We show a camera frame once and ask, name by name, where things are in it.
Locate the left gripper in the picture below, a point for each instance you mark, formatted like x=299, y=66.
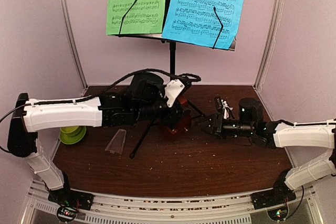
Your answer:
x=174, y=117

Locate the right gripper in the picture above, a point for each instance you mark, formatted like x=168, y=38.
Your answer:
x=216, y=123

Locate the brown metronome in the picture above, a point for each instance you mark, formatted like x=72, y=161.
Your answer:
x=183, y=126

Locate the clear metronome cover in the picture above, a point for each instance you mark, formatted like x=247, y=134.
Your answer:
x=116, y=144

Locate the blue sheet music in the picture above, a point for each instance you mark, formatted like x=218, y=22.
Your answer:
x=207, y=23

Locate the green sheet music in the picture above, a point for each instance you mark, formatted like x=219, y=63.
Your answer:
x=134, y=17

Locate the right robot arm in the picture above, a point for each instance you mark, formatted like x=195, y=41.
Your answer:
x=276, y=134

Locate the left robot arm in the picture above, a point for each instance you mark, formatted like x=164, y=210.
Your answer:
x=146, y=98

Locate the green bowl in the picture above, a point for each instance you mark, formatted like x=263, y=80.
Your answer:
x=70, y=131

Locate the green saucer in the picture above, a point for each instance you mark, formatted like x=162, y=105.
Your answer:
x=69, y=140

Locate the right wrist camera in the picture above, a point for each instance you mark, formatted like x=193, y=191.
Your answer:
x=223, y=108

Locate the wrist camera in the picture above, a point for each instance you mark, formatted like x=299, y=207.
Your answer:
x=223, y=108
x=174, y=88

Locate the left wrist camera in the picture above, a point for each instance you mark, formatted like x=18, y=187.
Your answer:
x=174, y=88

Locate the front aluminium rail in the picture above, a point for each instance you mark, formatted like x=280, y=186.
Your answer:
x=231, y=208

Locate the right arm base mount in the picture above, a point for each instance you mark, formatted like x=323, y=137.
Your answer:
x=277, y=208

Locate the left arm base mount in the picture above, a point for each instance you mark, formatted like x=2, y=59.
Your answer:
x=70, y=204

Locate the right aluminium frame post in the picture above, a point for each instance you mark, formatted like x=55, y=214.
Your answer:
x=269, y=45

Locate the aluminium frame post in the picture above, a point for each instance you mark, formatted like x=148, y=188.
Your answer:
x=72, y=43
x=269, y=45

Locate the left aluminium frame post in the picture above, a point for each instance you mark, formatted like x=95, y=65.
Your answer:
x=72, y=43

